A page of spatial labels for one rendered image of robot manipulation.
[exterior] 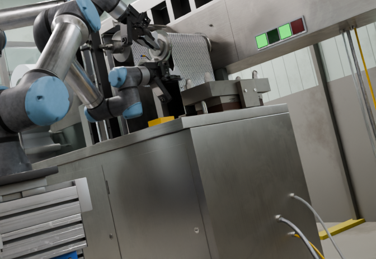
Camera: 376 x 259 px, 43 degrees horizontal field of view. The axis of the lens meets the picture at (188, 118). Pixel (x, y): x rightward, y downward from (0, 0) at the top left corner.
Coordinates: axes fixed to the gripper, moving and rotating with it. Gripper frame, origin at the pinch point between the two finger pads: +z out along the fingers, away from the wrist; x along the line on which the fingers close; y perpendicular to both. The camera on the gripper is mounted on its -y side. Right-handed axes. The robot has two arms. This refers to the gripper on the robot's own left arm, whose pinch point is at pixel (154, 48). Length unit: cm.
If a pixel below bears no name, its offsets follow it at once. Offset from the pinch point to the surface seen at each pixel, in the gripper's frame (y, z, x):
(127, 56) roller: 6.2, 1.4, 23.9
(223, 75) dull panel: 13.6, 37.5, -2.8
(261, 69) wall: 157, 162, 99
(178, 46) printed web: 6.1, 7.7, -4.5
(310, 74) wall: 135, 165, 47
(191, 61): 4.3, 16.3, -4.5
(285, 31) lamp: 19, 31, -40
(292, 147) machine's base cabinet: -17, 62, -30
